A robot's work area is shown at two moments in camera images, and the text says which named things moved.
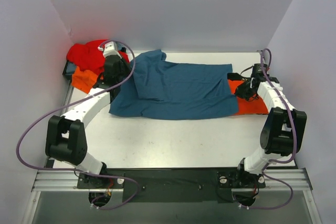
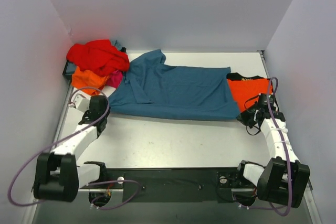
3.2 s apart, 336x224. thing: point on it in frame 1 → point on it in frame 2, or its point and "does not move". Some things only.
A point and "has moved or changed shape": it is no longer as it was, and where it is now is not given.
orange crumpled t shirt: x=83 y=80 does not move
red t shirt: x=88 y=56 does not move
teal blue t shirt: x=158 y=89 has moved or changed shape
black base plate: x=172 y=185 does not move
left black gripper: x=115 y=60 → x=98 y=102
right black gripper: x=241 y=87 → x=250 y=114
